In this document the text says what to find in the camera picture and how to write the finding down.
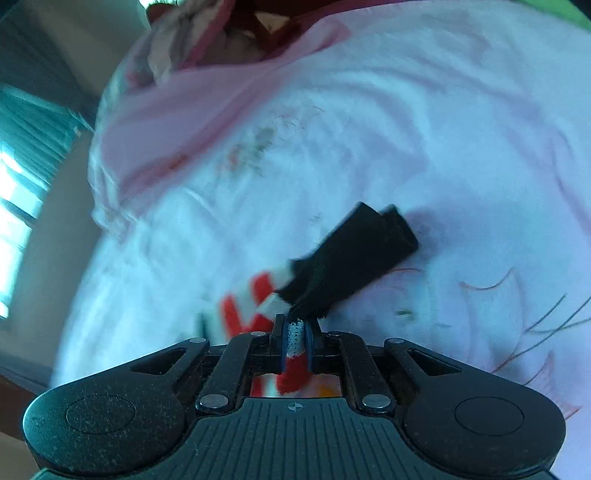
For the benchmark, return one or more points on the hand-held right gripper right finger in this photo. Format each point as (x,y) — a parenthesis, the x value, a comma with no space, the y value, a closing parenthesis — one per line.
(311,350)

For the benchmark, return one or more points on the green cloth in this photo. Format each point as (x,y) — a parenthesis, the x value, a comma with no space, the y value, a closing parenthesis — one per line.
(565,10)

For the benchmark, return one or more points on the crumpled pink red clothes pile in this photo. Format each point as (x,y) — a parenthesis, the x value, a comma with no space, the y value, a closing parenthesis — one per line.
(184,41)

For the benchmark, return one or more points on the sheer grey curtain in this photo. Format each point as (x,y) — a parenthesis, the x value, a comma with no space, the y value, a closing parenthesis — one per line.
(41,120)

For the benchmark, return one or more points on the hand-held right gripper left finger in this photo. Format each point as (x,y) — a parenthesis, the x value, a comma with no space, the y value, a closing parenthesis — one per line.
(278,342)

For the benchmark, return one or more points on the pink white printed bed sheet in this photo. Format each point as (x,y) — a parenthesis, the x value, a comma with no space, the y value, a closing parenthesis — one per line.
(415,138)

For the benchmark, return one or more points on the bright window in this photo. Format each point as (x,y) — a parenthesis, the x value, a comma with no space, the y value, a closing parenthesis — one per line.
(14,184)

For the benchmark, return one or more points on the red white black striped garment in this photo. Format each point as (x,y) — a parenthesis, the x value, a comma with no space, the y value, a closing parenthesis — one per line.
(351,258)

